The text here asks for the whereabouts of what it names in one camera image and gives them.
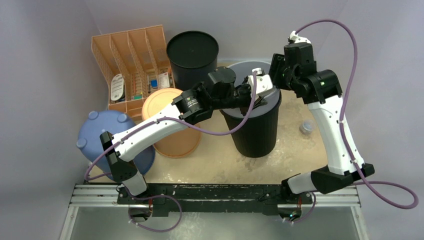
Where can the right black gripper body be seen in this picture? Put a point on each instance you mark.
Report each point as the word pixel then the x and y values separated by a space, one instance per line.
pixel 276 71

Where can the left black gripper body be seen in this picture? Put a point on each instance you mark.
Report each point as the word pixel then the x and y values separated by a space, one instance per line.
pixel 242 98

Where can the grey plastic bucket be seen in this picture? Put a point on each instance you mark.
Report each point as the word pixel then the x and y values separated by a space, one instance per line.
pixel 243 69

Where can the black ribbed bin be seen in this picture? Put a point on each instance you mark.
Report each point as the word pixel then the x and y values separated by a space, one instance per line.
pixel 258 136

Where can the dark navy cylindrical bin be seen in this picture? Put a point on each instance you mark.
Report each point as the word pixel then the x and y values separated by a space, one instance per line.
pixel 192 55

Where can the orange plastic bucket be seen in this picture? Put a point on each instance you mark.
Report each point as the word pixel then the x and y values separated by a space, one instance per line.
pixel 176 145

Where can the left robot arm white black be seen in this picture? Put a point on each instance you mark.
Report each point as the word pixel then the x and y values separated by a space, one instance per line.
pixel 186 110

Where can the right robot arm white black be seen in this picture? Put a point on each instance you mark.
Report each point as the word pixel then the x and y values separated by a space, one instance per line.
pixel 296 70

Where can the small clear plastic cup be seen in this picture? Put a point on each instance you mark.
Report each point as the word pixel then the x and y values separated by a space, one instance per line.
pixel 307 127

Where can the small boxes in organizer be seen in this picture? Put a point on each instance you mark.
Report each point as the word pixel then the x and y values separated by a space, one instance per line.
pixel 143 88

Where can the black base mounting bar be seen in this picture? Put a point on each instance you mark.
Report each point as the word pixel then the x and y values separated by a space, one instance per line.
pixel 267 199

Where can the orange plastic file organizer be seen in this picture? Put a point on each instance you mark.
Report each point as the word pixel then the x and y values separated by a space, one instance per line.
pixel 141 51

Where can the white oval package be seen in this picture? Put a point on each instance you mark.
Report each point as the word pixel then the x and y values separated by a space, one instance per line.
pixel 117 88

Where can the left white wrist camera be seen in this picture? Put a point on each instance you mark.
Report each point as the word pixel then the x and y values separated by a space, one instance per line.
pixel 264 85

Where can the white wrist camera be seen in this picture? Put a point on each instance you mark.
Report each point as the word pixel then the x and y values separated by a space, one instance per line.
pixel 264 85
pixel 294 38

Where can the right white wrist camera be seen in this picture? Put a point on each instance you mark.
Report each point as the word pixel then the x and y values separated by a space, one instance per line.
pixel 294 38

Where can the aluminium frame rail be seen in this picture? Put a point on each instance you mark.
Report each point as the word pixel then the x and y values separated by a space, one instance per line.
pixel 105 195

